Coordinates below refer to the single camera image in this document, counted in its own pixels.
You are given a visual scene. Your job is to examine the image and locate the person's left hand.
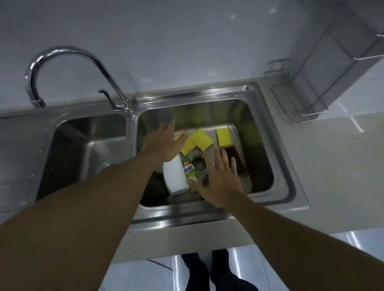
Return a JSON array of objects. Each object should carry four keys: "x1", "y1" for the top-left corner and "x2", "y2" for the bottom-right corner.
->
[{"x1": 140, "y1": 119, "x2": 189, "y2": 168}]

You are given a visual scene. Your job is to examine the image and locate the person's right hand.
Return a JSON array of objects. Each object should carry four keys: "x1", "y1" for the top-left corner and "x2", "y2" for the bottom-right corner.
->
[{"x1": 186, "y1": 147, "x2": 244, "y2": 209}]

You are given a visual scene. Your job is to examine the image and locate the yellow sponge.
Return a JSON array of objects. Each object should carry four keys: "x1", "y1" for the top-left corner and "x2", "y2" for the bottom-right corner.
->
[
  {"x1": 175, "y1": 133, "x2": 197, "y2": 156},
  {"x1": 216, "y1": 127, "x2": 232, "y2": 147},
  {"x1": 189, "y1": 128, "x2": 214, "y2": 153}
]

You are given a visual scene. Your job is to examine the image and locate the red tray with black sponge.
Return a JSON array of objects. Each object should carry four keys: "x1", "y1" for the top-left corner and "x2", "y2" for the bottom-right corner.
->
[{"x1": 219, "y1": 145, "x2": 248, "y2": 177}]

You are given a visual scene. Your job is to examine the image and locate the white pump bottle blue pump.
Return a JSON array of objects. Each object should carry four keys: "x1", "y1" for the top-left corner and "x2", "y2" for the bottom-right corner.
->
[{"x1": 163, "y1": 153, "x2": 190, "y2": 196}]

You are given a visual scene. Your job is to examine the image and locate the green-capped dish soap bottle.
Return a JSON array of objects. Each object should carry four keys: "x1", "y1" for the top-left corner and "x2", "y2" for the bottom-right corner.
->
[{"x1": 181, "y1": 155, "x2": 198, "y2": 183}]

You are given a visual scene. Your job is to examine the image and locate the stainless steel double sink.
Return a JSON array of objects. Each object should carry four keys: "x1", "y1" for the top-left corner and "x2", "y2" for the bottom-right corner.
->
[{"x1": 0, "y1": 81, "x2": 310, "y2": 234}]

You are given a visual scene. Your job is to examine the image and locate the person's left forearm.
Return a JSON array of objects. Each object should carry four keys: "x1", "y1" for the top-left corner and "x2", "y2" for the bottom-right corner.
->
[{"x1": 0, "y1": 149, "x2": 160, "y2": 291}]

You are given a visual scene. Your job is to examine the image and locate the person's right forearm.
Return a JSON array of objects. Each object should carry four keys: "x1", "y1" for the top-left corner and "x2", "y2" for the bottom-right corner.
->
[{"x1": 210, "y1": 191, "x2": 384, "y2": 291}]

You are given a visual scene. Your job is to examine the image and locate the person's dark trouser legs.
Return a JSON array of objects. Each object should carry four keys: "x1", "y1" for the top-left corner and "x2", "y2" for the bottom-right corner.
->
[{"x1": 181, "y1": 249, "x2": 260, "y2": 291}]

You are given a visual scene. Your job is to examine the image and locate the chrome gooseneck faucet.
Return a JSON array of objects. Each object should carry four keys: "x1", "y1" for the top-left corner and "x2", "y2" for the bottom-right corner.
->
[{"x1": 25, "y1": 45, "x2": 138, "y2": 116}]

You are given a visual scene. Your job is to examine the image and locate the two-tier metal wire rack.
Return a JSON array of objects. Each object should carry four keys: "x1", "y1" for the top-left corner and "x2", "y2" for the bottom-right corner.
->
[{"x1": 264, "y1": 12, "x2": 384, "y2": 124}]

